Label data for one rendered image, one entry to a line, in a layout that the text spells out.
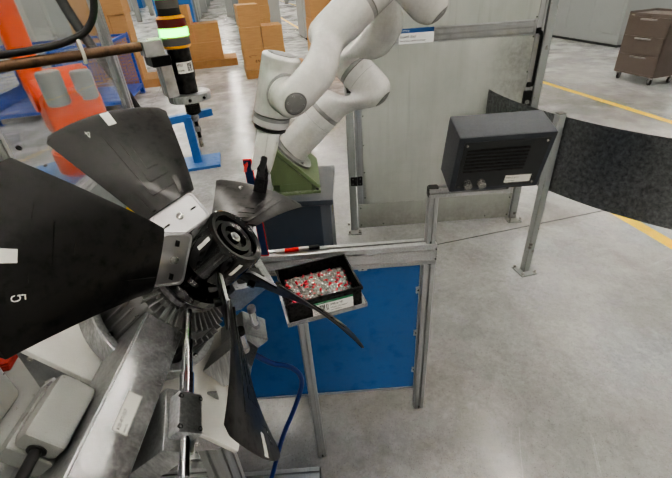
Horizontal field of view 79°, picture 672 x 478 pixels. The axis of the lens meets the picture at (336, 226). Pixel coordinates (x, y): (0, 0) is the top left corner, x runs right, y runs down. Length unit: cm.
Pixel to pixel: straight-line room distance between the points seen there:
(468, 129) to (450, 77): 153
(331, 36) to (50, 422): 81
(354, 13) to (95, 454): 87
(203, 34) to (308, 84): 921
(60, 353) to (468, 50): 242
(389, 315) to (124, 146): 104
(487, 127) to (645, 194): 123
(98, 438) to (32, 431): 7
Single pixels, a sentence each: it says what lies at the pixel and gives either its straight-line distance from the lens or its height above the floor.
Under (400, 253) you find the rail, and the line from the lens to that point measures 132.
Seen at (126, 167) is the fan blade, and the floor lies 133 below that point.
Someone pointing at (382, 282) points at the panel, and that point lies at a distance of 141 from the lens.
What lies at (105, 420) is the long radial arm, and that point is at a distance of 66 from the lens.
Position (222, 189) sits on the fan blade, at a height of 117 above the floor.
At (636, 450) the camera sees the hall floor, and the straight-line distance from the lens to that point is 210.
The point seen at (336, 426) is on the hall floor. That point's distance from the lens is 190.
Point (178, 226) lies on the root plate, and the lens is 79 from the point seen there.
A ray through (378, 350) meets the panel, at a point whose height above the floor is 37.
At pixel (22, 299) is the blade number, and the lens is 59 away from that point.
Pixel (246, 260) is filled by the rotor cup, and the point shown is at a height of 120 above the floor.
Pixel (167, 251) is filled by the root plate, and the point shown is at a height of 125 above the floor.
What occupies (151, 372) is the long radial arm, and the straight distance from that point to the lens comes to 72.
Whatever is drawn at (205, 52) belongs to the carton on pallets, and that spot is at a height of 30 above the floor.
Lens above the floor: 161
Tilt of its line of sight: 32 degrees down
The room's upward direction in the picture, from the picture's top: 4 degrees counter-clockwise
